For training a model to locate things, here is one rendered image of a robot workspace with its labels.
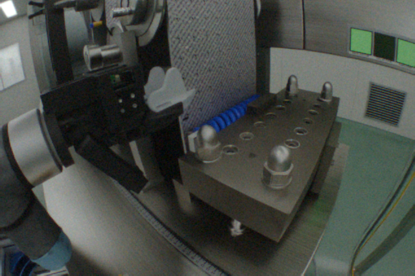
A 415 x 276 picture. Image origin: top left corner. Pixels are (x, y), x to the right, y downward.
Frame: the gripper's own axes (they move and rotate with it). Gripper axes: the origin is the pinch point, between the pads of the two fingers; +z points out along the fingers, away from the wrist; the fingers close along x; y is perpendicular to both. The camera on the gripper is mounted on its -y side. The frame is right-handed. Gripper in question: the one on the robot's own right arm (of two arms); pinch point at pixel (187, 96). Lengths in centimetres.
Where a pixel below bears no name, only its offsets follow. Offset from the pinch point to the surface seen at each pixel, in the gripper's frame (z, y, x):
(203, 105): 3.3, -2.5, -0.3
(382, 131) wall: 263, -105, -91
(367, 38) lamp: 29.4, 10.4, -25.6
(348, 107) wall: 263, -85, -27
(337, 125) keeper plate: 18.2, -7.0, -21.1
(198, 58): 3.0, 5.5, -0.3
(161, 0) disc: -3.2, 14.6, -0.8
